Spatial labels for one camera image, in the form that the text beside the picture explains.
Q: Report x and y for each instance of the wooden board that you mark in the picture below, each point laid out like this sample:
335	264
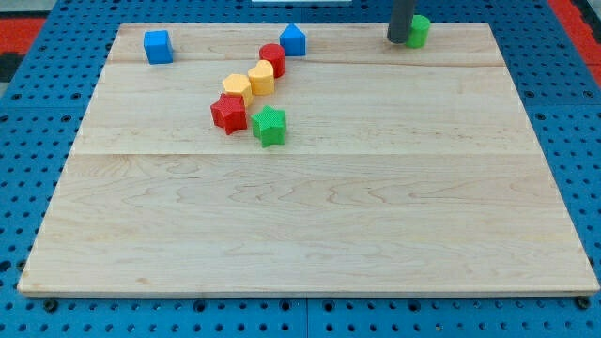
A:
405	173

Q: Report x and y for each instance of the red cylinder block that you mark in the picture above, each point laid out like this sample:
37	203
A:
275	54

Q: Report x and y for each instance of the green cylinder block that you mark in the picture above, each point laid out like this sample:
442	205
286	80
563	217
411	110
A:
418	32

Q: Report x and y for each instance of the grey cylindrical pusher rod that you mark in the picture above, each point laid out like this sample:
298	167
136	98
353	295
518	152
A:
399	26

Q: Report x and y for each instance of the blue cube block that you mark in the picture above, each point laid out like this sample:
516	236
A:
158	47

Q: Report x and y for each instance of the yellow heart block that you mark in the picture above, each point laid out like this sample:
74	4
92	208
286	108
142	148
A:
261	77

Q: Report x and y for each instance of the blue pentagon house block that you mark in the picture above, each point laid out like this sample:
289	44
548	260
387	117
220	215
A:
293	40

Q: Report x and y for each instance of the red star block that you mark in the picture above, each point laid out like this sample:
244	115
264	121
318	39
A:
229	113

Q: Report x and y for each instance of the green star block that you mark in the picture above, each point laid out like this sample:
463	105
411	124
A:
269	126

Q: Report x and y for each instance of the yellow pentagon block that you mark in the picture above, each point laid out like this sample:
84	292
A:
239	85

